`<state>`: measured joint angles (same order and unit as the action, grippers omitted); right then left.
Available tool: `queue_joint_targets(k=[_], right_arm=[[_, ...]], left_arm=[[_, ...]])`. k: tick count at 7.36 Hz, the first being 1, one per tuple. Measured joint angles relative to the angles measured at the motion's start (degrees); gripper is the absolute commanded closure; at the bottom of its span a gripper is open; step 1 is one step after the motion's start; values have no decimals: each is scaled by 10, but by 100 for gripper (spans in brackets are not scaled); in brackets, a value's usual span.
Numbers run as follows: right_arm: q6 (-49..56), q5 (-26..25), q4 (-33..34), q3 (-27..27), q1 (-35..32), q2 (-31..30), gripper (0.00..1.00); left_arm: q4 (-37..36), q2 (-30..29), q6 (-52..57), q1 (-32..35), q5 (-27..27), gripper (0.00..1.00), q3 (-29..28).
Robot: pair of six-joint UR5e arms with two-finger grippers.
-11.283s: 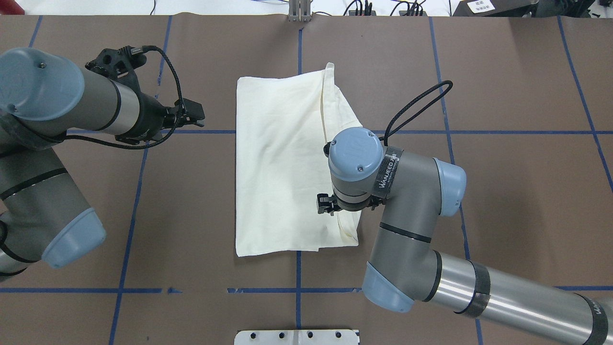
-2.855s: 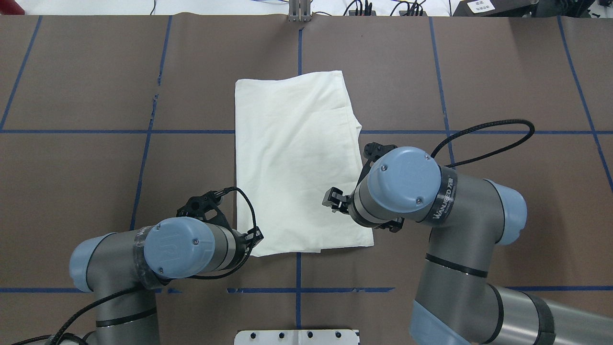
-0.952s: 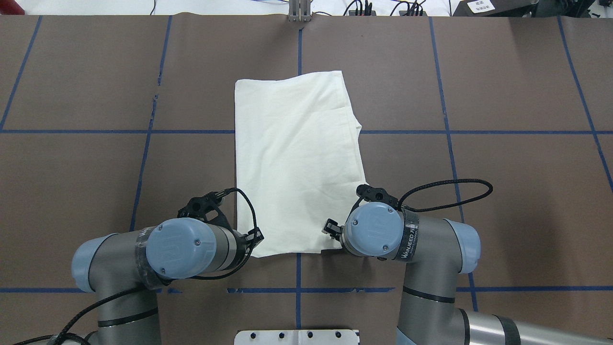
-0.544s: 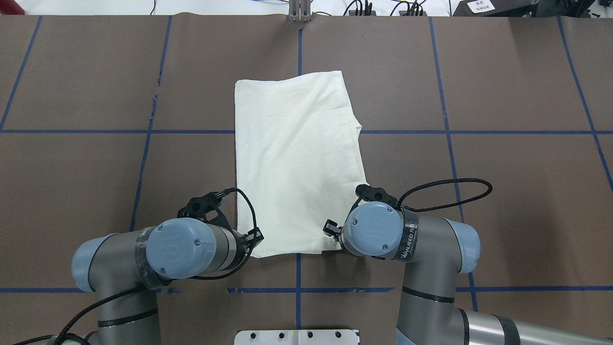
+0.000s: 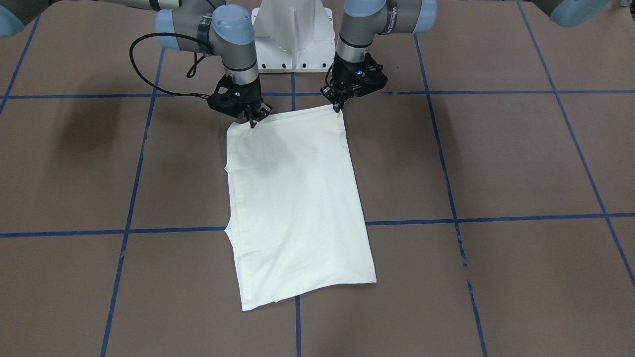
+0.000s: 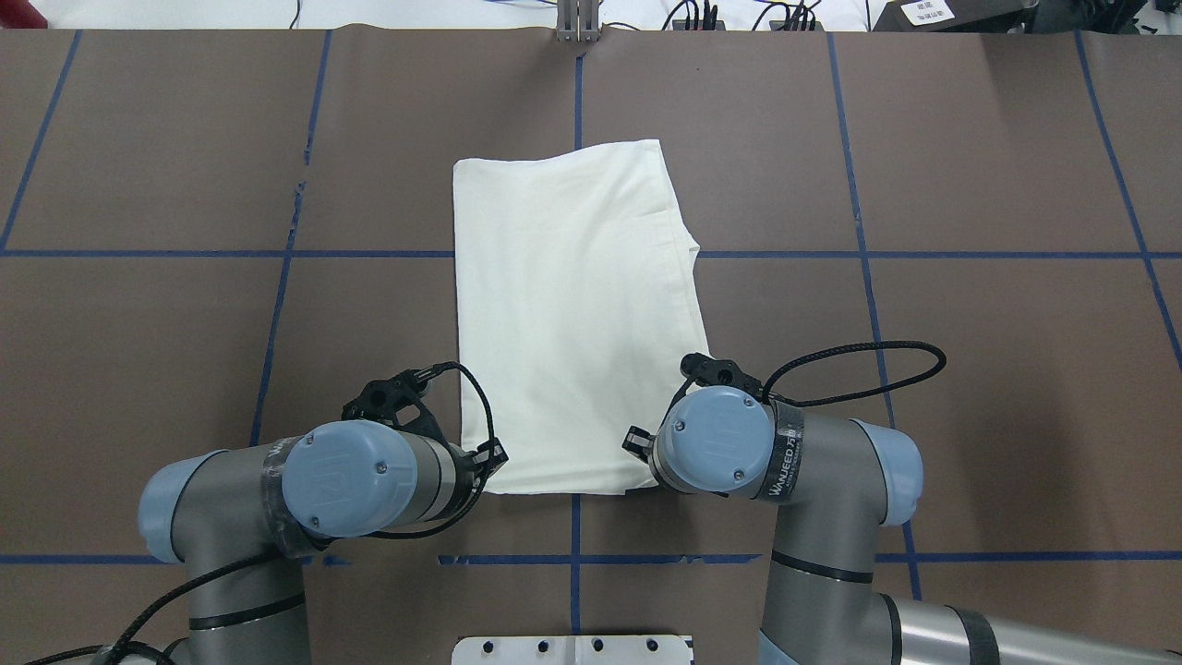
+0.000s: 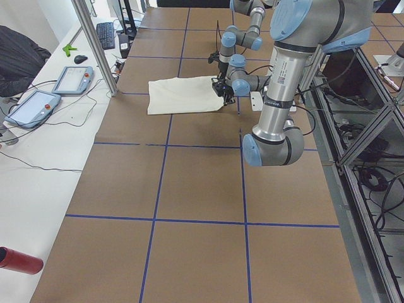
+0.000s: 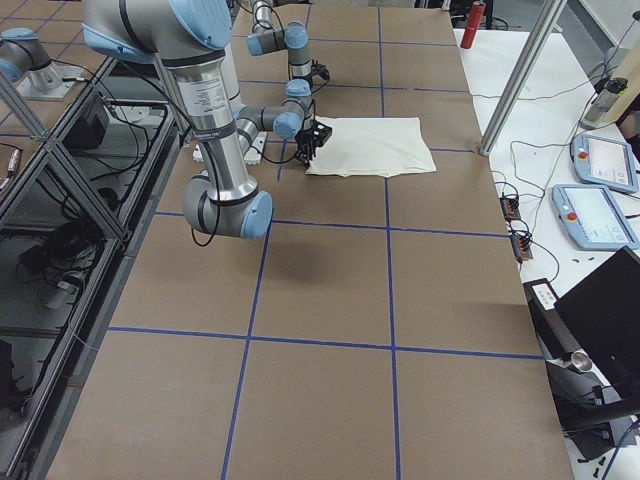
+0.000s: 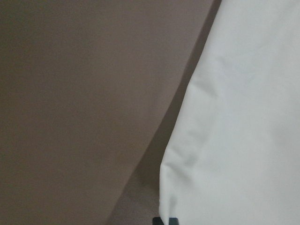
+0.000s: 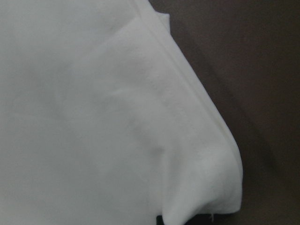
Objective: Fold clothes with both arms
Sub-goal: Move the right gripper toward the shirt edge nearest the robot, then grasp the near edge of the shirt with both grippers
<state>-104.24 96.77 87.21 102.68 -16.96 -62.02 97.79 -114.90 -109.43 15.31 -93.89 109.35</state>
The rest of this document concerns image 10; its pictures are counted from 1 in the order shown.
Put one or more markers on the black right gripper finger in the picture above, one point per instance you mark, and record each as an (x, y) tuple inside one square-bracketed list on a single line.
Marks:
[(159, 220)]

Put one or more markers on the cream cat print shirt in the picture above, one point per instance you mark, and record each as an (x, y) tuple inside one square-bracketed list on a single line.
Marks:
[(104, 122)]

